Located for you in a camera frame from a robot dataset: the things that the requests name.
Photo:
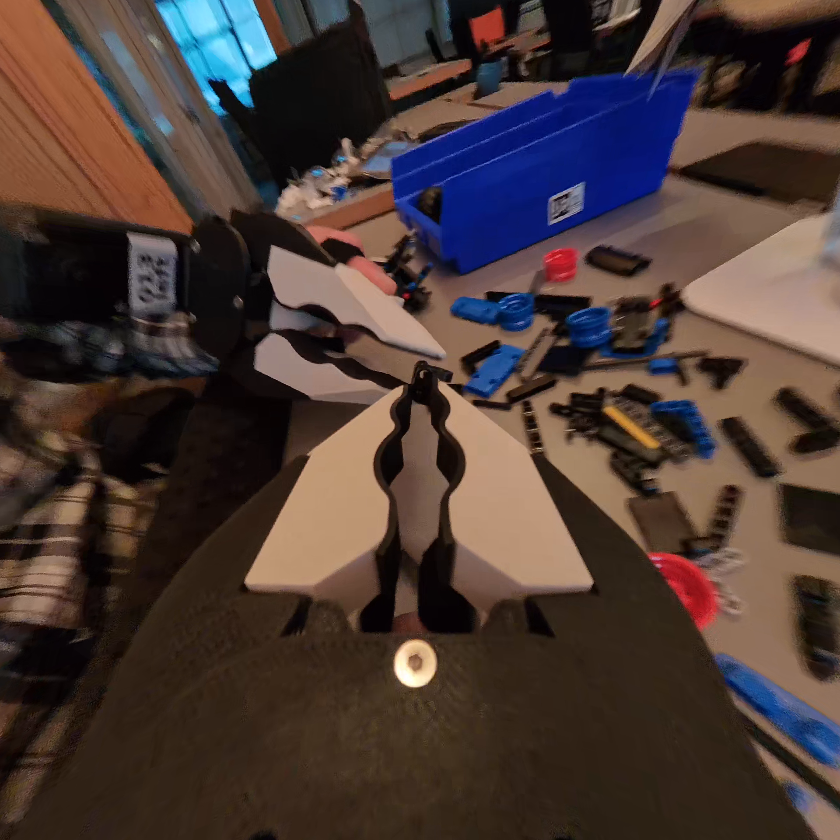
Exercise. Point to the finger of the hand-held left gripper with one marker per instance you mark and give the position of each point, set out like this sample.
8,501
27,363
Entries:
354,302
295,374

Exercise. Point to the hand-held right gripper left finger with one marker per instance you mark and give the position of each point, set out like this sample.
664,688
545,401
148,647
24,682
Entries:
315,525

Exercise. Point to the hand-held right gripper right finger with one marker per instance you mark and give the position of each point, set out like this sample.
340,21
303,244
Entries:
518,525

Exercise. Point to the black pin connector block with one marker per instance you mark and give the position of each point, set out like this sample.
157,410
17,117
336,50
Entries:
426,384

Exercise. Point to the person's left forearm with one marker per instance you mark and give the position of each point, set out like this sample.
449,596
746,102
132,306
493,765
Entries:
151,348

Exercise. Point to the grey desk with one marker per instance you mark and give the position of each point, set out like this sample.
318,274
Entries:
722,223

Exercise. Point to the person's left hand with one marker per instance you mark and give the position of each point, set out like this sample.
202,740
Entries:
374,272

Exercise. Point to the person's right hand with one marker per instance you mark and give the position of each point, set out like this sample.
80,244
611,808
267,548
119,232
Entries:
408,623

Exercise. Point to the grey and black model subassembly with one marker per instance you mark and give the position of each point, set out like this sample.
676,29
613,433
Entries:
410,275

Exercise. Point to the black dotted mat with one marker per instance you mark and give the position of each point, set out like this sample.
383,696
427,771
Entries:
229,472

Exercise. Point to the blue curved panel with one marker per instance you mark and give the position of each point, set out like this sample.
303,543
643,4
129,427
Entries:
476,310

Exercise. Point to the pile of white and blue scraps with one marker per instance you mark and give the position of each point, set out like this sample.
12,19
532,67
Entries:
315,184

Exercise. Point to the black rubber tyre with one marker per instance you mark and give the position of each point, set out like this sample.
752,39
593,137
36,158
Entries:
430,202

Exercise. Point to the black curved panel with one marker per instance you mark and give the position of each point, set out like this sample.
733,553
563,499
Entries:
663,522

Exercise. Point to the grey tablet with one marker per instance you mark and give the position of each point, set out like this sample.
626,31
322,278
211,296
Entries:
384,159

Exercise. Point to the short yellow axle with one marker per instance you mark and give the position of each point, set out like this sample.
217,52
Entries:
630,426

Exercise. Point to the blue rectangular panel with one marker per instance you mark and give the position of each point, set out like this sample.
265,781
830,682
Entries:
492,372

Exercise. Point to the blue wheel hub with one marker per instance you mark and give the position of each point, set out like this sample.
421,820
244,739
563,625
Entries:
589,328
516,312

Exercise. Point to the long grey beam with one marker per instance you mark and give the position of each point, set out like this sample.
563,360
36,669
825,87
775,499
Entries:
656,426

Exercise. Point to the red wheel hub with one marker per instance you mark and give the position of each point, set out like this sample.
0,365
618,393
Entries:
689,590
561,266

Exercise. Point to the blue angled beam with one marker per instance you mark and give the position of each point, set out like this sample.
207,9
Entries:
692,426

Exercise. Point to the long thin black axle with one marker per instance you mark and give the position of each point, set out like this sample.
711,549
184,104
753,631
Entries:
643,361

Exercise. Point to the large black chair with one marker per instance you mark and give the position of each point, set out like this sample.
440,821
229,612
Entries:
315,98

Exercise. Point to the wooden pillar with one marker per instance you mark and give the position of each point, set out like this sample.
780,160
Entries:
65,131

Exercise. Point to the blue storage bin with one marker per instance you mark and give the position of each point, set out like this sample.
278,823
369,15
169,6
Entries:
525,170

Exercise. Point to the pile of black and blue bricks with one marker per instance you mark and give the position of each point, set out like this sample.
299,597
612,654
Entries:
748,446

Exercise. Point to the person in plaid shirt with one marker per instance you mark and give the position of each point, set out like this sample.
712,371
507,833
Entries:
59,525

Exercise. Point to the black grooved block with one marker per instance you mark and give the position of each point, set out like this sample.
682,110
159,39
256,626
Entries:
617,260

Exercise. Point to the black square panel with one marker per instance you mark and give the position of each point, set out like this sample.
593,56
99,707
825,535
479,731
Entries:
814,518

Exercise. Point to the orange chair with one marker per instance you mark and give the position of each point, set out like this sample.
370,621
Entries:
487,26

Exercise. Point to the blue textured flat panel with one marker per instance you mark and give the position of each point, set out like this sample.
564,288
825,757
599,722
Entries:
774,709

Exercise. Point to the instruction booklet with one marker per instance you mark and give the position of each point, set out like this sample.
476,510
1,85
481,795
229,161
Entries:
663,33

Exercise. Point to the black chassis on blue frame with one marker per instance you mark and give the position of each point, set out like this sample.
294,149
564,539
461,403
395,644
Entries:
636,325

